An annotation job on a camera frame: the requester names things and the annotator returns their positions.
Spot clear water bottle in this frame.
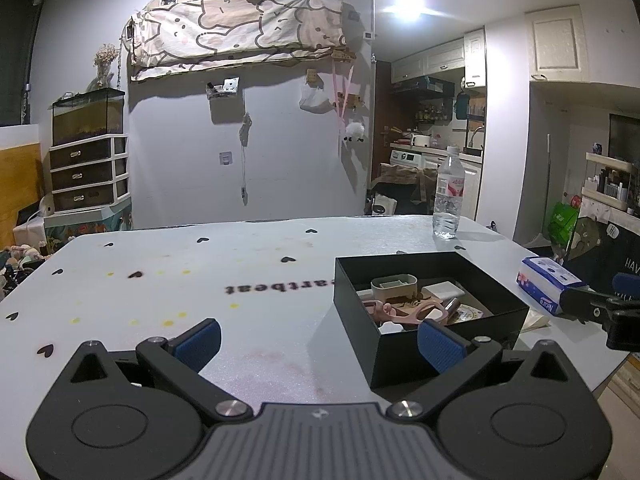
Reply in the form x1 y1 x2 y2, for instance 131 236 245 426
432 146 467 240

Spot white mop pole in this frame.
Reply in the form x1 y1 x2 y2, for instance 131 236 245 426
544 132 552 236

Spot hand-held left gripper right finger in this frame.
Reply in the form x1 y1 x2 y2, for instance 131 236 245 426
387 319 576 418

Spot white drawer unit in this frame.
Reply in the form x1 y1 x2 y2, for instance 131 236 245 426
48 134 130 212

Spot dried flower vase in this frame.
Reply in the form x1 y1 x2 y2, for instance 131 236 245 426
94 44 118 88

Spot ceiling light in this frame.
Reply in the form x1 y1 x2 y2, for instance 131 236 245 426
392 0 431 18

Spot carved wooden block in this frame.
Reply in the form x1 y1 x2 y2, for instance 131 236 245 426
385 294 426 309

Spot black cardboard box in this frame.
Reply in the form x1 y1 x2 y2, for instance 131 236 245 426
333 251 531 389

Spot green shopping bag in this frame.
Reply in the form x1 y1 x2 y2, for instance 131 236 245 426
547 201 581 246

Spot white storage box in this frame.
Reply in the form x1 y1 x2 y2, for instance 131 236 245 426
12 210 48 248

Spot round tape measure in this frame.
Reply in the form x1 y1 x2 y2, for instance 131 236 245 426
452 305 488 323

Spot pile of plush toys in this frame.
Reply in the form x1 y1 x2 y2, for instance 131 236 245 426
0 242 51 296

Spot white charger plug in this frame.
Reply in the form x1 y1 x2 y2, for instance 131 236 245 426
422 282 467 303

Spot cartoon printed cloth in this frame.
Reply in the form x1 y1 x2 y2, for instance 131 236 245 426
122 0 348 81

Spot pink ribbons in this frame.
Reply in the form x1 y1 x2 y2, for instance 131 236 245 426
330 57 353 133

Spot crumpled white plastic wrapper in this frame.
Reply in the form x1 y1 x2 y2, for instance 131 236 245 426
520 310 551 333

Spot white rack with bottles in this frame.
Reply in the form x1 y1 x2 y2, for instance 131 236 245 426
582 152 640 213

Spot pale green plastic tray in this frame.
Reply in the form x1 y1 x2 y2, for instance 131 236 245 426
371 274 418 298

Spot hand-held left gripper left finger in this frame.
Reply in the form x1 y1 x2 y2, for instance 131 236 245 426
67 317 251 418

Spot white kitchen wall cabinets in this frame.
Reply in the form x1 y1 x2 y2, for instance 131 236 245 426
391 27 487 88

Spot white washing machine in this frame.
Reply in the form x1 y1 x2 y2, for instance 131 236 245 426
390 149 436 168

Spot dark printed board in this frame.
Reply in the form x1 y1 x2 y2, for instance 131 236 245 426
565 205 640 291

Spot clear wall shelf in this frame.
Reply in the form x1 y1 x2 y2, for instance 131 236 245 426
206 76 241 101

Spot blue white tissue pack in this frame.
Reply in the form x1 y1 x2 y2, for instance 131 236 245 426
517 256 588 317

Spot glass fish tank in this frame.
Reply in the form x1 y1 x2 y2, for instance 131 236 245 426
51 87 126 147

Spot hanging cable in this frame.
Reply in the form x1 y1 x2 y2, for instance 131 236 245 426
239 112 252 206

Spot white hanging bag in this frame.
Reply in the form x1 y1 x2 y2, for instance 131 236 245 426
299 82 333 113

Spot chair with brown jacket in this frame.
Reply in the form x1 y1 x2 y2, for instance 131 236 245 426
367 162 438 216

